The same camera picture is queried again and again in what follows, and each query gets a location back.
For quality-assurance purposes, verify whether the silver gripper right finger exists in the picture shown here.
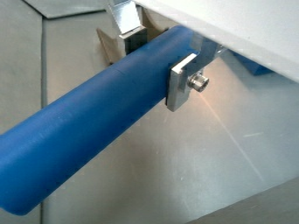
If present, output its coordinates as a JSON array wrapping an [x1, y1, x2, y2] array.
[[165, 40, 227, 111]]

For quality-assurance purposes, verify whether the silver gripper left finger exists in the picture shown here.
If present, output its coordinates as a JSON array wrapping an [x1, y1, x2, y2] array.
[[107, 0, 147, 55]]

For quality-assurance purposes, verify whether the blue cylindrical peg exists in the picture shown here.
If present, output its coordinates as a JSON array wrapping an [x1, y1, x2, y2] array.
[[0, 25, 192, 215]]

